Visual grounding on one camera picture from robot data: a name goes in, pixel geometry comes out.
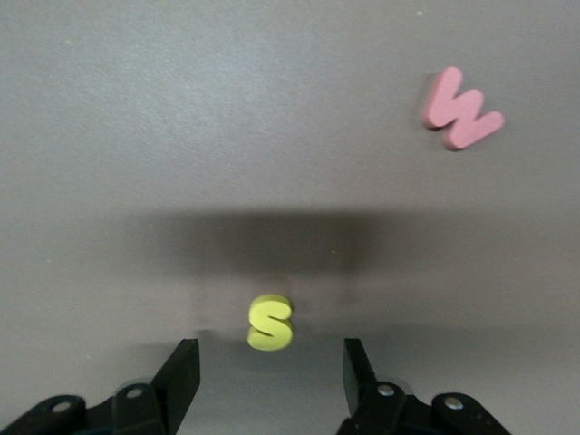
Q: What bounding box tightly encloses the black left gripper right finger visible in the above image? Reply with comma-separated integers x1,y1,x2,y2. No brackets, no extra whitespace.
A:
334,338,513,435

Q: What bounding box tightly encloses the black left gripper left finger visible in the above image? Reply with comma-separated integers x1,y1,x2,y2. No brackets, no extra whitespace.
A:
0,338,201,435

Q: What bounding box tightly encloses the yellow foam letter s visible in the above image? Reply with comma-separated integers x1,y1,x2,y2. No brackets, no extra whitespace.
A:
246,294,295,353

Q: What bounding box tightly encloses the brown table cover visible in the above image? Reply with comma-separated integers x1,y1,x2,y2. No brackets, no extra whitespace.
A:
0,0,580,435

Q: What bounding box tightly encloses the pink foam letter w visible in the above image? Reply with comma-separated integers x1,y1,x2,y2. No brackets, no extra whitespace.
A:
420,66,506,150

